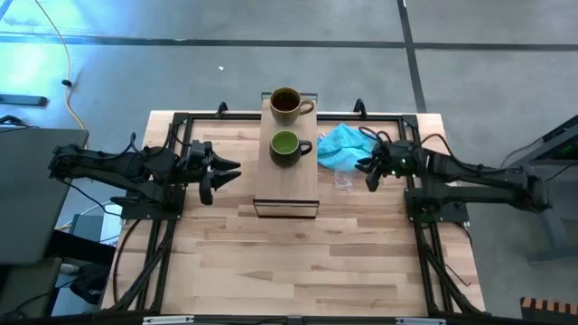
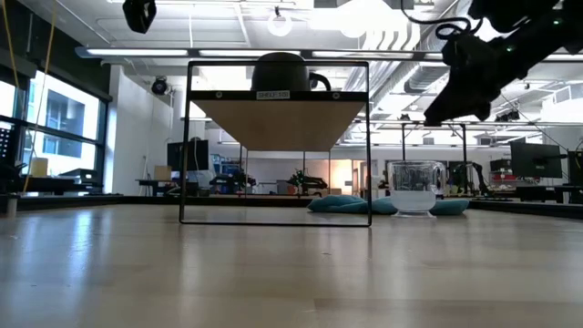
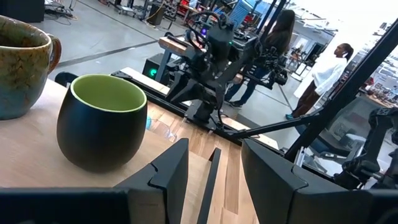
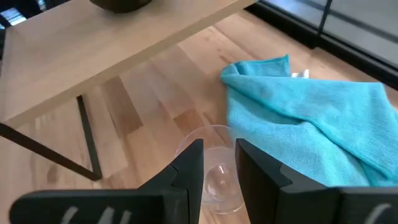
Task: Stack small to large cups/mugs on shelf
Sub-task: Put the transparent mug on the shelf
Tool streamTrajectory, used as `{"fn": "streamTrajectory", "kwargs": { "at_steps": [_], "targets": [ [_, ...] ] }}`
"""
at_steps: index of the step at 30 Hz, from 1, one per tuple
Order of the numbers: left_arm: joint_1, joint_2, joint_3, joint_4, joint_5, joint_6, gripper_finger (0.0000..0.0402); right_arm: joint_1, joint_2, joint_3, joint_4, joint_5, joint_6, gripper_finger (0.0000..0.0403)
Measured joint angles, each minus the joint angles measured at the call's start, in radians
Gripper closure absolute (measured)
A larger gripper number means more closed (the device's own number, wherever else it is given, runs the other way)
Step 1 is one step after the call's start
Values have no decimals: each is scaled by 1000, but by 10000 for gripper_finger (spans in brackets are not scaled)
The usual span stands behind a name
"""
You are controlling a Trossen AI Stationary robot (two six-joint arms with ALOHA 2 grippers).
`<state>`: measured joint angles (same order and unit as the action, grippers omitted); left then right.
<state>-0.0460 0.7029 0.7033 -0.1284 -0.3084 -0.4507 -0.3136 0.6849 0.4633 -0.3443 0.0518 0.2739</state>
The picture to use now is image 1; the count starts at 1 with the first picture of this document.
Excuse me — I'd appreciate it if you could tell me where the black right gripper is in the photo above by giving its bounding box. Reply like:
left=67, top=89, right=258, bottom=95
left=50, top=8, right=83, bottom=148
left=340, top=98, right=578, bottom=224
left=354, top=137, right=426, bottom=193

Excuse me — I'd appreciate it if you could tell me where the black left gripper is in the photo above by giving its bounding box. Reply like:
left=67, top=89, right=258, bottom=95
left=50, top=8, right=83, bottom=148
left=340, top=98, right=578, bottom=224
left=178, top=139, right=243, bottom=207

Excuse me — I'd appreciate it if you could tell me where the clear glass mug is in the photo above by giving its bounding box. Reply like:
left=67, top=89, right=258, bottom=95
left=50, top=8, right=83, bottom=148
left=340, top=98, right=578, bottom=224
left=332, top=169, right=356, bottom=191

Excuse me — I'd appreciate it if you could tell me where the green ceramic mug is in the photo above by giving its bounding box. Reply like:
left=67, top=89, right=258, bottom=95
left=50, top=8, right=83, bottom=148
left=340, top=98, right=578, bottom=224
left=268, top=129, right=313, bottom=169

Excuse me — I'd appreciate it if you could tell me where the brown ceramic mug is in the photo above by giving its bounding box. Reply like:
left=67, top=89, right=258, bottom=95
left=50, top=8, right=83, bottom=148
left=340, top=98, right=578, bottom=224
left=269, top=86, right=316, bottom=127

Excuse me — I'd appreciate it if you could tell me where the teal cloth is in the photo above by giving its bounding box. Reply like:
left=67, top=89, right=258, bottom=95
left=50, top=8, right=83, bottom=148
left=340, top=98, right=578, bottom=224
left=316, top=123, right=379, bottom=172

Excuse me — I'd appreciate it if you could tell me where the white box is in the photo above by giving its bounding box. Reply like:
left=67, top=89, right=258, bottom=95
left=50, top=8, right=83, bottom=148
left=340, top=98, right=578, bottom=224
left=101, top=203, right=126, bottom=247

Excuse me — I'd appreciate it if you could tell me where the grey box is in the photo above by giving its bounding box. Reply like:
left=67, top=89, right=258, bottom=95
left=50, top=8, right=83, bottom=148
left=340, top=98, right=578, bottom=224
left=70, top=214, right=105, bottom=243

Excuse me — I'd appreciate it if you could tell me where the black bag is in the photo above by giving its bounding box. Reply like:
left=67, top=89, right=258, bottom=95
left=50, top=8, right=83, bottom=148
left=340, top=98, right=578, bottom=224
left=70, top=264, right=112, bottom=304

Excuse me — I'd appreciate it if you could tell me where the dark grey desk top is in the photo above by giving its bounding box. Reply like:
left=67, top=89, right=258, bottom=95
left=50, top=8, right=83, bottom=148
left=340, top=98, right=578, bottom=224
left=0, top=127, right=90, bottom=265

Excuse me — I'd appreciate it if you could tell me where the black floor strip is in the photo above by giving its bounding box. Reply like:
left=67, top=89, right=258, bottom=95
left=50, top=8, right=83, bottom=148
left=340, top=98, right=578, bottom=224
left=0, top=93, right=50, bottom=107

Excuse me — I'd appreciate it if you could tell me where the grey cabinet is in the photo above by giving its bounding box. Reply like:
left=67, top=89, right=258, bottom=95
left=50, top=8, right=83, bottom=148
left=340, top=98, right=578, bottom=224
left=0, top=257, right=62, bottom=317

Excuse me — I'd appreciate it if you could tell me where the orange black striped block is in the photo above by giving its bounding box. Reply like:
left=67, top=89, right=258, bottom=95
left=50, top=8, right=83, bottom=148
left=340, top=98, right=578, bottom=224
left=520, top=296, right=578, bottom=322

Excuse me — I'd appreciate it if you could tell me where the black aluminium table frame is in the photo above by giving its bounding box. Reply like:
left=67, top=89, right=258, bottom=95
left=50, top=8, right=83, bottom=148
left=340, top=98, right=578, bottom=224
left=107, top=110, right=487, bottom=317

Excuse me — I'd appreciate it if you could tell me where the wooden shelf black metal frame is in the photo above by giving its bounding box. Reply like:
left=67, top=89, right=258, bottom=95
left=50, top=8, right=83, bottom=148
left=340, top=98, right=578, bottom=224
left=252, top=92, right=321, bottom=220

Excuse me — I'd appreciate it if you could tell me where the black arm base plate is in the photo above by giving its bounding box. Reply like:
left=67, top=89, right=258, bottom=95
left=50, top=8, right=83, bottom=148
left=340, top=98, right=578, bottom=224
left=120, top=184, right=186, bottom=221
left=405, top=187, right=471, bottom=224

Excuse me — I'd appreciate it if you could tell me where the silver table bracket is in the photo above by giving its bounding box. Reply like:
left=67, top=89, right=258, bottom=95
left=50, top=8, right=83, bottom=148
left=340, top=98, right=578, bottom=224
left=143, top=315, right=195, bottom=325
left=396, top=317, right=447, bottom=325

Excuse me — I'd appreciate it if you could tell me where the grey metal desk frame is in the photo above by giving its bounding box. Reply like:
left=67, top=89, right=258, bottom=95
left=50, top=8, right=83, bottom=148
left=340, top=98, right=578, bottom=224
left=498, top=115, right=578, bottom=263

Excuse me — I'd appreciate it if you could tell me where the yellow cable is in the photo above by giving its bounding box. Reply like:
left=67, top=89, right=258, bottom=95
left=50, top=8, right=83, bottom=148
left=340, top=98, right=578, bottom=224
left=33, top=0, right=95, bottom=132

